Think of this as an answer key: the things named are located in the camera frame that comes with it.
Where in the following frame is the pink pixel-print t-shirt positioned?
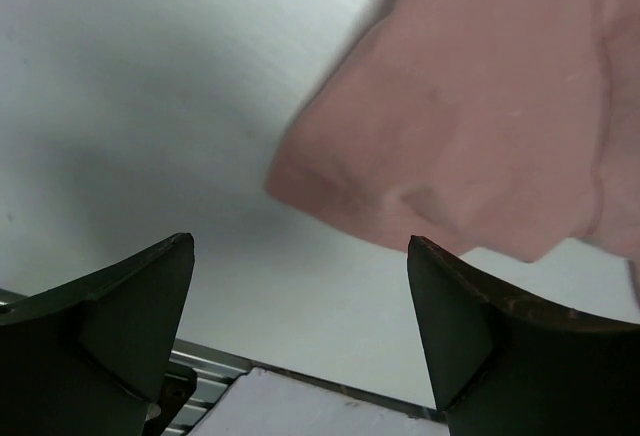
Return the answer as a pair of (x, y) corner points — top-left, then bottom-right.
(265, 0), (639, 262)

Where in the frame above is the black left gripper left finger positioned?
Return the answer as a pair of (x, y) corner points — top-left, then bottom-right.
(1, 233), (194, 436)

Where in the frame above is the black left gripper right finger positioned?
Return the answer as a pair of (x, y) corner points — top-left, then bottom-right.
(407, 237), (639, 436)

